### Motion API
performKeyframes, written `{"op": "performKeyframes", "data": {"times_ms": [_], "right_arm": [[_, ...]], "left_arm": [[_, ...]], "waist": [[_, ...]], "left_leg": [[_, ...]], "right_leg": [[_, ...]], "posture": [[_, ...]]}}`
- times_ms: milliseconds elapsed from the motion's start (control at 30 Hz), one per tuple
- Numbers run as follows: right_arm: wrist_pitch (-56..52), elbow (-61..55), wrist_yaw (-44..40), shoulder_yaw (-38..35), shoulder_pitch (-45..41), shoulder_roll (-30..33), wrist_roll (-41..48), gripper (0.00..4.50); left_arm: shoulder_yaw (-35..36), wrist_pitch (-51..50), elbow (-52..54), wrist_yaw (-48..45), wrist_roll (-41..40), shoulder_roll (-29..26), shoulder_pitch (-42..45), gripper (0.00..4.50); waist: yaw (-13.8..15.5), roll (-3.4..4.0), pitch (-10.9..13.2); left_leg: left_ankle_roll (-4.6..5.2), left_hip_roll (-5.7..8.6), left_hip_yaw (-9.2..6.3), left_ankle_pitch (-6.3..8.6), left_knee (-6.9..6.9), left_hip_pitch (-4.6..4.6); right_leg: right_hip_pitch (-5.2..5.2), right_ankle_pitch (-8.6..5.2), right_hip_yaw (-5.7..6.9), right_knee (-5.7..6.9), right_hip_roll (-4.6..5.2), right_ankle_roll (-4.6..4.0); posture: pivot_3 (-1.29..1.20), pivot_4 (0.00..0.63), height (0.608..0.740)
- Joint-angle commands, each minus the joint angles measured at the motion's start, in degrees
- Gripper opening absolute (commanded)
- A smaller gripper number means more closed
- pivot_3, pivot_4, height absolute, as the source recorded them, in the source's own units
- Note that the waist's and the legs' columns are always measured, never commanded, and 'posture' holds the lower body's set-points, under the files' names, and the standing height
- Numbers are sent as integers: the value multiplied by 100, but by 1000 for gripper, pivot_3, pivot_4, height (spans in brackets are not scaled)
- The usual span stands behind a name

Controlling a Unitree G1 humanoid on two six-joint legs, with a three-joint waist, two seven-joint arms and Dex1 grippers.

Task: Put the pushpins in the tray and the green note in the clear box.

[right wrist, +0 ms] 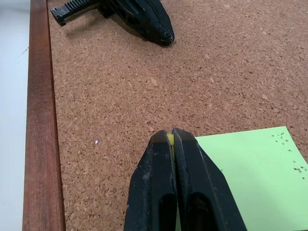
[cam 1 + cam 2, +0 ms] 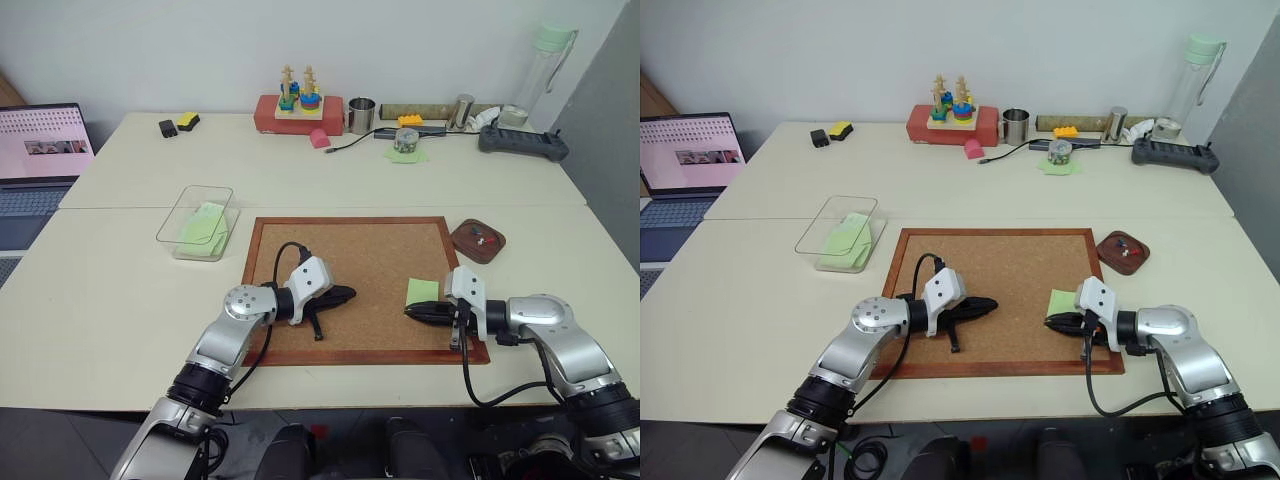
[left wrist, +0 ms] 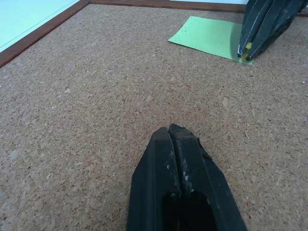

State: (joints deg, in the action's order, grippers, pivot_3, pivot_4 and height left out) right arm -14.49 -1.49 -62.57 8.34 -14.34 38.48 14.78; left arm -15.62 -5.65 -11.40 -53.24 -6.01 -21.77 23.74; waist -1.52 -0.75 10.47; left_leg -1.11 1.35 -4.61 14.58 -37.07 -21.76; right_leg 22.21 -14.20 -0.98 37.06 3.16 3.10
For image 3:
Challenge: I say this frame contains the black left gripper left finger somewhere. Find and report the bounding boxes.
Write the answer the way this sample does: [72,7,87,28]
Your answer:
[126,127,185,231]

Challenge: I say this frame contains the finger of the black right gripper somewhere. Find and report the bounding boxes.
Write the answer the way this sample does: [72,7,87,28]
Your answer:
[247,0,308,60]
[236,0,275,58]

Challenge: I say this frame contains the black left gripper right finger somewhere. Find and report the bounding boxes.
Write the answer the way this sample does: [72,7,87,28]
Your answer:
[167,123,249,231]

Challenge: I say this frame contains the yellow pushpin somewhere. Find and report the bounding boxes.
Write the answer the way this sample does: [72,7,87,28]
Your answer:
[242,42,253,61]

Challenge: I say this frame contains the green paper note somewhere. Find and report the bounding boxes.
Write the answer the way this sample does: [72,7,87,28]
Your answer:
[167,16,254,65]

